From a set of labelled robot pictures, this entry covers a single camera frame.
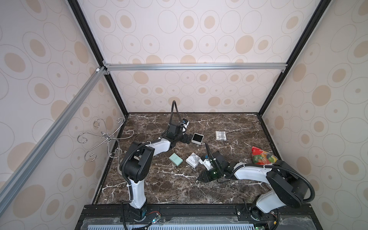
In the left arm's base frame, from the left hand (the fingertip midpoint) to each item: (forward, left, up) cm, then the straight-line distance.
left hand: (191, 131), depth 96 cm
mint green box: (-17, +10, -8) cm, 21 cm away
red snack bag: (-15, -43, -6) cm, 46 cm away
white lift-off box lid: (+2, -21, -8) cm, 23 cm away
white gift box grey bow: (-18, -1, -6) cm, 19 cm away
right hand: (-28, -7, -9) cm, 30 cm away
